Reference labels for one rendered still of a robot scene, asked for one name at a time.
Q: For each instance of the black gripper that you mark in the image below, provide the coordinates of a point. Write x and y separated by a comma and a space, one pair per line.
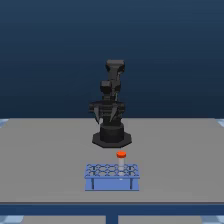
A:
107, 107

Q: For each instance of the dark six-joint robot arm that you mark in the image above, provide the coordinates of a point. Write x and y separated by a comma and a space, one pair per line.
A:
112, 132

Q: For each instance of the orange-capped centrifuge tube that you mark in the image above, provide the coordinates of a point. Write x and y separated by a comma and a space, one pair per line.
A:
121, 163

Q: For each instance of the blue tube rack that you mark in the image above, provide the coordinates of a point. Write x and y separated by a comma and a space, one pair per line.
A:
112, 176

